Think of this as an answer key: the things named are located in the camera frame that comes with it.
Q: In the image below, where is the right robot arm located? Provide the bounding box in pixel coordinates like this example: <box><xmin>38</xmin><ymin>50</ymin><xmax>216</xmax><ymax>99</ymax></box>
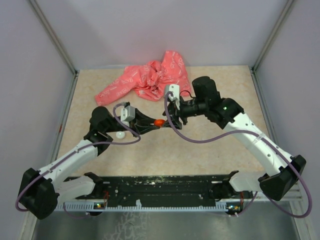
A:
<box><xmin>164</xmin><ymin>76</ymin><xmax>306</xmax><ymax>201</ymax></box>

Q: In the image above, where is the aluminium frame post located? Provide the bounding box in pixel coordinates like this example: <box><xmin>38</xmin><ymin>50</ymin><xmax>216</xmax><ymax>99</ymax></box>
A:
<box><xmin>27</xmin><ymin>0</ymin><xmax>78</xmax><ymax>75</ymax></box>
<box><xmin>251</xmin><ymin>0</ymin><xmax>296</xmax><ymax>72</ymax></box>

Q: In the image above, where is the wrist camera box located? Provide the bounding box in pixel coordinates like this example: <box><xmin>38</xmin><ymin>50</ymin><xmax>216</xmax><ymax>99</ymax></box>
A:
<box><xmin>164</xmin><ymin>84</ymin><xmax>180</xmax><ymax>109</ymax></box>
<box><xmin>120</xmin><ymin>105</ymin><xmax>136</xmax><ymax>124</ymax></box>

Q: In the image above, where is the white slotted cable duct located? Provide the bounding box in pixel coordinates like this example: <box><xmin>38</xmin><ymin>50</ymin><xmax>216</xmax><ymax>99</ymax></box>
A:
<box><xmin>55</xmin><ymin>200</ymin><xmax>229</xmax><ymax>212</ymax></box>

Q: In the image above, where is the left aluminium frame post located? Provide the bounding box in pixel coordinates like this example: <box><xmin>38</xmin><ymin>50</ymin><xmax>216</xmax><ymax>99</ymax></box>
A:
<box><xmin>27</xmin><ymin>0</ymin><xmax>78</xmax><ymax>75</ymax></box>

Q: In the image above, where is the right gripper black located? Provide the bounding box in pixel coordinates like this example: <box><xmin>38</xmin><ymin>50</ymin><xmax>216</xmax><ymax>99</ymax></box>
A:
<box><xmin>161</xmin><ymin>95</ymin><xmax>208</xmax><ymax>130</ymax></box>

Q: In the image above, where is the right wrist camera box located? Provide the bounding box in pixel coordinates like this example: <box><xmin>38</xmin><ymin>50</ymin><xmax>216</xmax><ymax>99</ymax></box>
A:
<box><xmin>164</xmin><ymin>84</ymin><xmax>180</xmax><ymax>109</ymax></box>

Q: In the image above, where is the orange earbud charging case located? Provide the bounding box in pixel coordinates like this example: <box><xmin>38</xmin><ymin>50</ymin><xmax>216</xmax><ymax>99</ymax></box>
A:
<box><xmin>153</xmin><ymin>119</ymin><xmax>166</xmax><ymax>128</ymax></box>

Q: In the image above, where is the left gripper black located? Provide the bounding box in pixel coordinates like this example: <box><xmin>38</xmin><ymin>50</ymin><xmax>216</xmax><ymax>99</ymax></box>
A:
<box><xmin>104</xmin><ymin>108</ymin><xmax>160</xmax><ymax>138</ymax></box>

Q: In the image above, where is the white earbud charging case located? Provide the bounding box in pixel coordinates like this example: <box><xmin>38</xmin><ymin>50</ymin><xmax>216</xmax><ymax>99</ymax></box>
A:
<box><xmin>115</xmin><ymin>131</ymin><xmax>126</xmax><ymax>140</ymax></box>

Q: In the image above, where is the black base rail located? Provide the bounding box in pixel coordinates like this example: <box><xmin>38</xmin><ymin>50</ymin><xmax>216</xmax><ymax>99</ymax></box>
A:
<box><xmin>78</xmin><ymin>174</ymin><xmax>240</xmax><ymax>208</ymax></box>

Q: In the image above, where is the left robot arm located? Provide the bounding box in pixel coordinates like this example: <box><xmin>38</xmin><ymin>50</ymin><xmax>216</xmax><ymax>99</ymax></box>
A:
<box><xmin>15</xmin><ymin>102</ymin><xmax>159</xmax><ymax>220</ymax></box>

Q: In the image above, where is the pink printed cloth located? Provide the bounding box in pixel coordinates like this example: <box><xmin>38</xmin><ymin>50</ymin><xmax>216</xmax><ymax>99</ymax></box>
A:
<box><xmin>94</xmin><ymin>50</ymin><xmax>191</xmax><ymax>106</ymax></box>

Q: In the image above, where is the right aluminium frame post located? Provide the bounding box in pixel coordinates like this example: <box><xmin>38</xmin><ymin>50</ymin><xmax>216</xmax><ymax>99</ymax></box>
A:
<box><xmin>251</xmin><ymin>0</ymin><xmax>296</xmax><ymax>72</ymax></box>

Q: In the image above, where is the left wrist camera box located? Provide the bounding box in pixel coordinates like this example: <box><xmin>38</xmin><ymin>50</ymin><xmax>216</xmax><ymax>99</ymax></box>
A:
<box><xmin>120</xmin><ymin>105</ymin><xmax>136</xmax><ymax>124</ymax></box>

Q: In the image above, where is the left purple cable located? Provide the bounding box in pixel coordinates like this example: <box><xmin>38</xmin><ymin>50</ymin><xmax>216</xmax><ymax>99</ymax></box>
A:
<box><xmin>15</xmin><ymin>101</ymin><xmax>141</xmax><ymax>220</ymax></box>

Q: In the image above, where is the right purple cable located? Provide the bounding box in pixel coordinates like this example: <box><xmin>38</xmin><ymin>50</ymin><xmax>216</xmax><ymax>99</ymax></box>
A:
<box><xmin>163</xmin><ymin>91</ymin><xmax>313</xmax><ymax>220</ymax></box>

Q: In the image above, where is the purple cable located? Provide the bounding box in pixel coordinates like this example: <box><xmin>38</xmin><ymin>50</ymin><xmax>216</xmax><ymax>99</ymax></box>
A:
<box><xmin>163</xmin><ymin>91</ymin><xmax>313</xmax><ymax>220</ymax></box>
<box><xmin>15</xmin><ymin>101</ymin><xmax>141</xmax><ymax>220</ymax></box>

